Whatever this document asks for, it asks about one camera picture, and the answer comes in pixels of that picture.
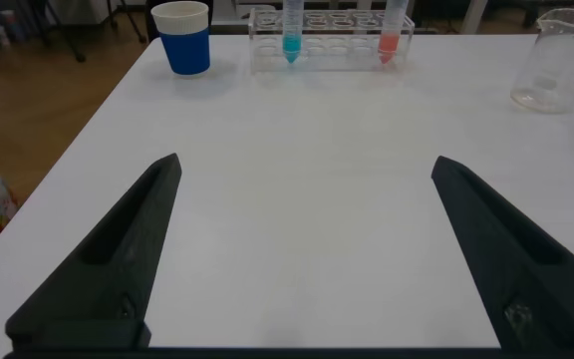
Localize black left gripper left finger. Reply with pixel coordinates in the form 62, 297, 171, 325
5, 153, 182, 350

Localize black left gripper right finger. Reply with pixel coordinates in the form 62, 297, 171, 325
430, 156, 574, 350

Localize red liquid test tube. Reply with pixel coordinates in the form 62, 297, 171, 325
377, 0, 410, 65

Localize glass beaker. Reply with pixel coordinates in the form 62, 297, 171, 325
509, 8, 574, 115

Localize blue liquid test tube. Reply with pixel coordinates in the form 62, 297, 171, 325
282, 0, 305, 65

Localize clear test tube rack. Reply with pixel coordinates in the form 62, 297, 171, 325
247, 8, 416, 75

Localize blue white paper cup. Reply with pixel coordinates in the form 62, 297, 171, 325
150, 0, 212, 77

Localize pink cup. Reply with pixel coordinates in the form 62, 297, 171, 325
0, 9, 25, 42

